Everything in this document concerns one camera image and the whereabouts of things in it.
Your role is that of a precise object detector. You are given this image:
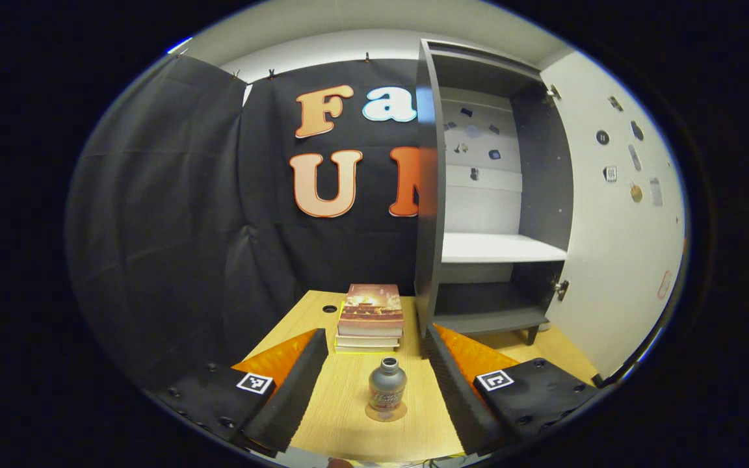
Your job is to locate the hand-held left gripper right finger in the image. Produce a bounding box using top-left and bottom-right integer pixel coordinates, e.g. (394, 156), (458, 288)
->
(423, 323), (611, 457)

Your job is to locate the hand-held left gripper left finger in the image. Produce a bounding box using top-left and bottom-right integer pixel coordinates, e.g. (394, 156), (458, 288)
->
(150, 328), (330, 456)

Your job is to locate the silver printed bottle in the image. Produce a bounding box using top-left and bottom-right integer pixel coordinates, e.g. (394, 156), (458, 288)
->
(368, 357), (408, 413)

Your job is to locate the white cabinet door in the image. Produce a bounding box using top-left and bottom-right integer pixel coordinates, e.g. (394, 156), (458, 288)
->
(539, 51), (687, 381)

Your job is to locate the white cabinet shelf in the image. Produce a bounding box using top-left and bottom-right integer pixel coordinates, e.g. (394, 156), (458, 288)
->
(441, 233), (569, 265)

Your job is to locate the grey cabinet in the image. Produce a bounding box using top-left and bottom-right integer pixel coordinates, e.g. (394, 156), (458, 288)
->
(414, 38), (575, 345)

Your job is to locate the white book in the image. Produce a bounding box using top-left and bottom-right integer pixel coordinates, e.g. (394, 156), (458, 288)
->
(334, 343), (400, 354)
(335, 333), (402, 348)

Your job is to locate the red cover book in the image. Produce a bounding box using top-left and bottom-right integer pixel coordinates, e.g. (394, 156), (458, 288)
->
(337, 283), (406, 339)

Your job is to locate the black backdrop cloth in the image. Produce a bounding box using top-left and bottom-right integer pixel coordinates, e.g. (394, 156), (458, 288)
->
(66, 53), (422, 391)

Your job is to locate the row of cloth clips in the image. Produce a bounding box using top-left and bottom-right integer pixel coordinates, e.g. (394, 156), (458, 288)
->
(235, 51), (372, 82)

